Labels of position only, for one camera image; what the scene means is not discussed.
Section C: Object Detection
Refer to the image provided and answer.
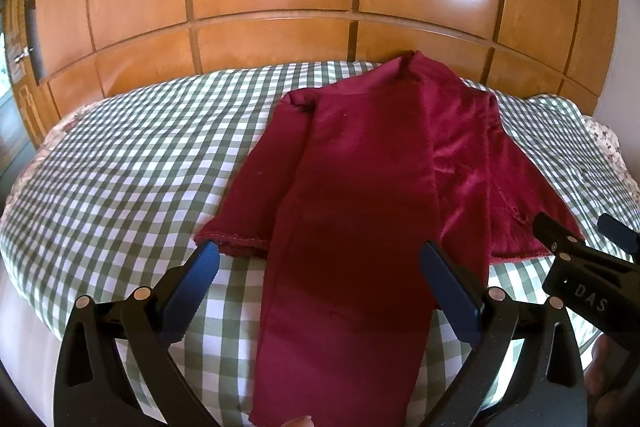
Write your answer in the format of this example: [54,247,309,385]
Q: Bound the dark red garment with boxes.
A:
[195,52,578,426]

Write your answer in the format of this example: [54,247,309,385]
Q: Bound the right hand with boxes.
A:
[585,335,639,426]

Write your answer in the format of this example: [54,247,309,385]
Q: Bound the floral bed sheet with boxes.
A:
[582,115,639,193]

